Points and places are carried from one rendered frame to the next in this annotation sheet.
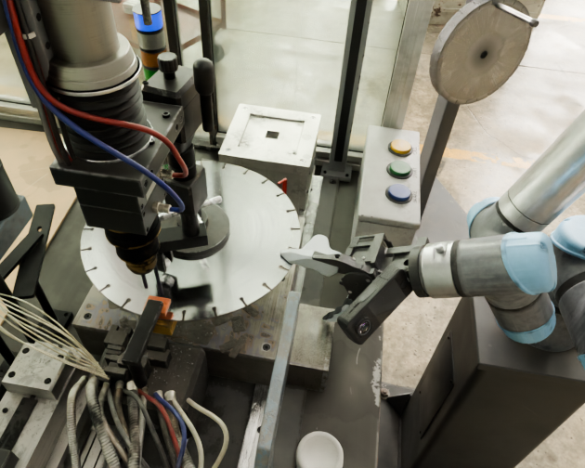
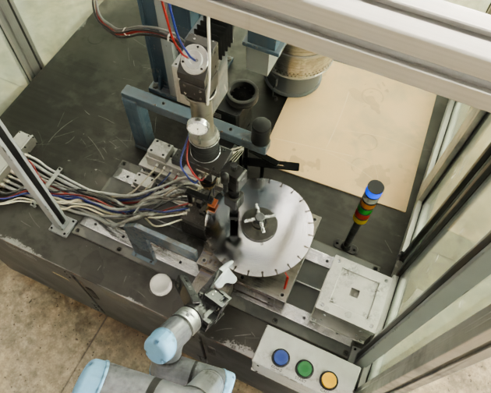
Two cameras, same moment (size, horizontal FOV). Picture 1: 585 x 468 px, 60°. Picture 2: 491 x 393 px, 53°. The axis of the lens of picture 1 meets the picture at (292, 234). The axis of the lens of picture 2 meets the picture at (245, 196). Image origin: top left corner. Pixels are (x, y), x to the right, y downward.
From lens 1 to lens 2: 1.12 m
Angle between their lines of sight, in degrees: 57
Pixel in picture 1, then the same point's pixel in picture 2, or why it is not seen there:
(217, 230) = (252, 233)
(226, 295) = (214, 231)
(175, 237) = not seen: hidden behind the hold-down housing
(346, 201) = not seen: hidden behind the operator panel
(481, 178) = not seen: outside the picture
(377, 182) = (294, 348)
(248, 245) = (241, 247)
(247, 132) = (358, 277)
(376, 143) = (337, 364)
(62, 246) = (311, 187)
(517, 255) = (159, 331)
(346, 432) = (168, 301)
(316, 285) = (254, 312)
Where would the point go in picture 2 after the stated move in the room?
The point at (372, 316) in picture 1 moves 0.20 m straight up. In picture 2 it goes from (181, 288) to (173, 262)
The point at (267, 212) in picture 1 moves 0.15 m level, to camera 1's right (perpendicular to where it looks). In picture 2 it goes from (263, 262) to (247, 310)
